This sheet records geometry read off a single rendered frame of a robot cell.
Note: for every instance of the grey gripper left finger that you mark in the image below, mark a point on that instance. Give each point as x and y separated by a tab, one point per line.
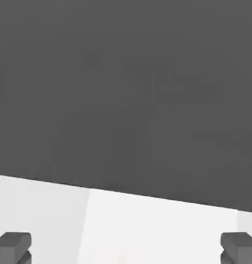
11	247

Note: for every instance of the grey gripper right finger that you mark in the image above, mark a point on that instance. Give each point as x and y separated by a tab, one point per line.
240	247

